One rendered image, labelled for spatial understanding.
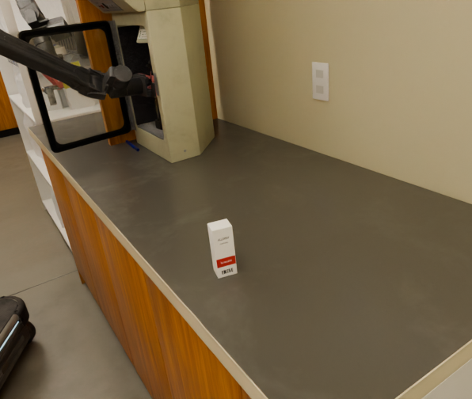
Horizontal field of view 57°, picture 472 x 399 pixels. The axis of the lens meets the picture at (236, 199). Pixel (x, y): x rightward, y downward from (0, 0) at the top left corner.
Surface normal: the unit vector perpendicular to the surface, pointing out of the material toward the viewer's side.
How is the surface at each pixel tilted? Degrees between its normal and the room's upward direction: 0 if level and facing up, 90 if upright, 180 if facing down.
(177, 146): 90
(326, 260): 1
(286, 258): 1
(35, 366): 0
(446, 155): 90
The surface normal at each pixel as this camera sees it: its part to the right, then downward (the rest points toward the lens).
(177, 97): 0.54, 0.32
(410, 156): -0.83, 0.31
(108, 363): -0.09, -0.90
